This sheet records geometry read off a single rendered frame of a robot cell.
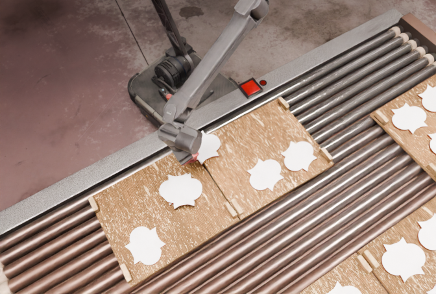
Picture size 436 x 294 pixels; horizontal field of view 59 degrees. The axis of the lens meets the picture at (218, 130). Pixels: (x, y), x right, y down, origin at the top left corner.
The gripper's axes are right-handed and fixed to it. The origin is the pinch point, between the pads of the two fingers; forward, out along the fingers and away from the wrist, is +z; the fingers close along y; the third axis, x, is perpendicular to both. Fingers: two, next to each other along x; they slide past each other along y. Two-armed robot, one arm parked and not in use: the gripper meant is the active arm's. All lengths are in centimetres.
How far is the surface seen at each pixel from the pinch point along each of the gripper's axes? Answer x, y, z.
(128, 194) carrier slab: 26.7, 2.2, 4.1
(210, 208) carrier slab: 5.3, -16.9, 11.2
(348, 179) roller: -41, -32, 28
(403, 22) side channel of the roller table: -110, 17, 48
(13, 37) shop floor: 83, 215, 82
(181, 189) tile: 10.0, -6.9, 6.5
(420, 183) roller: -61, -46, 35
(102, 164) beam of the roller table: 30.9, 19.1, 4.8
